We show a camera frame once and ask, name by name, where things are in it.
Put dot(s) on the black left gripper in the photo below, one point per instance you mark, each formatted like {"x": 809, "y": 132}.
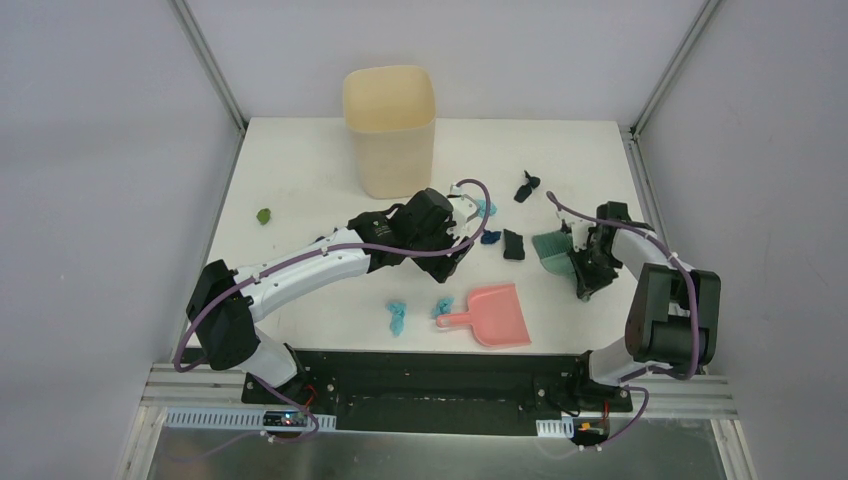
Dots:
{"x": 448, "y": 258}

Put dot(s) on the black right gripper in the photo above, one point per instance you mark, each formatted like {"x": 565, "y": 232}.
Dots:
{"x": 589, "y": 284}

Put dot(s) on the mint green hand brush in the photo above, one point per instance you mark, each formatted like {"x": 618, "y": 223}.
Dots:
{"x": 553, "y": 250}

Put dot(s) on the pink plastic dustpan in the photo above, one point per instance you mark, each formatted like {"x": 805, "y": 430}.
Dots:
{"x": 494, "y": 316}

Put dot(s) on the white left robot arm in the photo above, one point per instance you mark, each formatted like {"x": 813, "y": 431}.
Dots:
{"x": 226, "y": 304}

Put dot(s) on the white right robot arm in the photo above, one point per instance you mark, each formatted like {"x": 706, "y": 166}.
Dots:
{"x": 671, "y": 325}

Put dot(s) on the light blue small paper scrap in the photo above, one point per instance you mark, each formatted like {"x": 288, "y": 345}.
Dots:
{"x": 444, "y": 306}

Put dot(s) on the dark blue paper scrap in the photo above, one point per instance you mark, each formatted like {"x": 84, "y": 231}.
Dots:
{"x": 489, "y": 237}

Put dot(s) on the light blue long paper scrap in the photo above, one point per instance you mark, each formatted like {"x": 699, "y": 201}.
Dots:
{"x": 398, "y": 312}

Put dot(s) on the light blue paper scrap upper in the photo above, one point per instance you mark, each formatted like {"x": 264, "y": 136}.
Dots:
{"x": 486, "y": 209}

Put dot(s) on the black flat paper scrap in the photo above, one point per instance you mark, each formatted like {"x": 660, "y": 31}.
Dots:
{"x": 513, "y": 246}

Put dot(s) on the black twisted paper scrap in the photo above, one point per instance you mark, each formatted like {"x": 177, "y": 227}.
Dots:
{"x": 525, "y": 191}

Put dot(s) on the right controller circuit board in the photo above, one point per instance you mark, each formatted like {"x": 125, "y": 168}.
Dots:
{"x": 590, "y": 434}

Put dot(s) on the controller circuit board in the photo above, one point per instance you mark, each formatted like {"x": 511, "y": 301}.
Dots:
{"x": 285, "y": 420}
{"x": 590, "y": 434}

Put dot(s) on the beige plastic waste bin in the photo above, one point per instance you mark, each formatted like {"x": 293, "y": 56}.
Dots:
{"x": 390, "y": 114}

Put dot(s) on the green paper scrap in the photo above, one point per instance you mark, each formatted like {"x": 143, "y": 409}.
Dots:
{"x": 263, "y": 216}

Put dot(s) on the left controller circuit board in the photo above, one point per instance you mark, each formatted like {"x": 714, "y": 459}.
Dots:
{"x": 285, "y": 420}

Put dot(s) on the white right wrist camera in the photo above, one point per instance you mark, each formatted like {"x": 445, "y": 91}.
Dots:
{"x": 577, "y": 231}

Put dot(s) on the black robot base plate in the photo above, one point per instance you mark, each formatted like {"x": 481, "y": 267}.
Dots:
{"x": 450, "y": 393}

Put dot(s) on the aluminium frame rail right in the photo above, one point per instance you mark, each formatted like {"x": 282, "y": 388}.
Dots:
{"x": 686, "y": 47}

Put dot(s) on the aluminium frame rail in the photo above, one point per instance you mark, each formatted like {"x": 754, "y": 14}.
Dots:
{"x": 686, "y": 47}
{"x": 209, "y": 64}

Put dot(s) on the aluminium frame rail left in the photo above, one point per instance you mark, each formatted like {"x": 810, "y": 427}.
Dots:
{"x": 209, "y": 64}

